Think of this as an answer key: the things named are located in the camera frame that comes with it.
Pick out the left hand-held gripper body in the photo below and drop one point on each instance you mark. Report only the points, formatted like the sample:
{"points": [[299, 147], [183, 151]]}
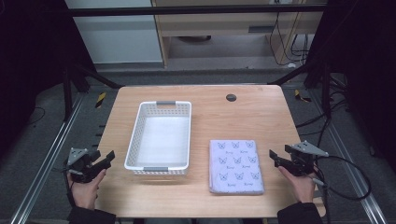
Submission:
{"points": [[79, 163]]}

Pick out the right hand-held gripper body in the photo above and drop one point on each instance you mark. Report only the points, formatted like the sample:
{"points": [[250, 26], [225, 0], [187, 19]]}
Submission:
{"points": [[303, 160]]}

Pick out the lilac patterned cloth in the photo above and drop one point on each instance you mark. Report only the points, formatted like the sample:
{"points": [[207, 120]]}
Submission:
{"points": [[235, 166]]}

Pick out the white plastic basket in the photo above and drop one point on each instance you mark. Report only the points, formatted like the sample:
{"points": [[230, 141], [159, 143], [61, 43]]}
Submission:
{"points": [[160, 138]]}

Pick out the person's right hand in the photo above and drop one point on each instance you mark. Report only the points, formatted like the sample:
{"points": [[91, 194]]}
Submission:
{"points": [[298, 186]]}

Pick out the person's left hand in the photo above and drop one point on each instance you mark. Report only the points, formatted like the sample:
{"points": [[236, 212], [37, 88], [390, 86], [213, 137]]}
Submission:
{"points": [[85, 189]]}

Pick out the black metal stand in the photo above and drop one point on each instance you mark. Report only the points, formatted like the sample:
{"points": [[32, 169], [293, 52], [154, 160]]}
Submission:
{"points": [[81, 77], [316, 84]]}

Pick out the white cabinet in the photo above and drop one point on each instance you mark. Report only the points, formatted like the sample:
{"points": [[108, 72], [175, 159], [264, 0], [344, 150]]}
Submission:
{"points": [[116, 34]]}

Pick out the wooden desk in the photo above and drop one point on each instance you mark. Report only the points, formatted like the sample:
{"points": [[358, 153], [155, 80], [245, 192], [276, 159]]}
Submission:
{"points": [[229, 35]]}

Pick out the aluminium floor rail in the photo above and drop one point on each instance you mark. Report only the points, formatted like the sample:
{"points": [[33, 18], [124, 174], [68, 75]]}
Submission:
{"points": [[351, 169], [43, 165]]}

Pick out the black metal frame bar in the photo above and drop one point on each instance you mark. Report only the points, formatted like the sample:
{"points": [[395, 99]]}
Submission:
{"points": [[196, 10]]}

